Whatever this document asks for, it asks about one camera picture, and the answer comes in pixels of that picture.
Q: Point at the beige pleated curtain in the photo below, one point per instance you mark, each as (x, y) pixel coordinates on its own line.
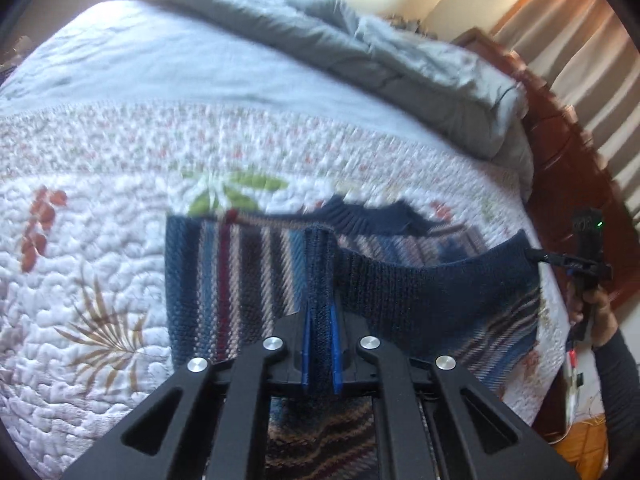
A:
(575, 35)

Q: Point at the power strip with red switch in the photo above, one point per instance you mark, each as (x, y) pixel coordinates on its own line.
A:
(574, 385)

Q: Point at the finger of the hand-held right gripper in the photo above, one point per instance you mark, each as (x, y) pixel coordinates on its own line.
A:
(550, 257)

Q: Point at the grey duvet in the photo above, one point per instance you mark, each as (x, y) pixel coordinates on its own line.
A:
(350, 50)

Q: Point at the dark wooden headboard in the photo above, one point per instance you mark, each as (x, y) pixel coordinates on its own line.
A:
(560, 160)

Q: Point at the floral quilted bedspread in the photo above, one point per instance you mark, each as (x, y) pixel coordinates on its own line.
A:
(100, 210)

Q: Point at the person's right forearm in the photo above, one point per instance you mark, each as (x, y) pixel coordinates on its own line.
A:
(620, 385)

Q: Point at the person's right hand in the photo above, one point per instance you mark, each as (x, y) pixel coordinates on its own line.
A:
(602, 317)

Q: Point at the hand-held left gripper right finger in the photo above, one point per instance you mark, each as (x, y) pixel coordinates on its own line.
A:
(336, 355)

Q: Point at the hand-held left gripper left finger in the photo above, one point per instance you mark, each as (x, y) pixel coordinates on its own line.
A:
(305, 360)

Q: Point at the pale blue quilted bed pad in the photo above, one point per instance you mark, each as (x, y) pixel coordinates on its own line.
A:
(150, 60)

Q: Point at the blue striped knit sweater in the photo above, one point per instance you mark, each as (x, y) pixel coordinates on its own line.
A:
(240, 280)

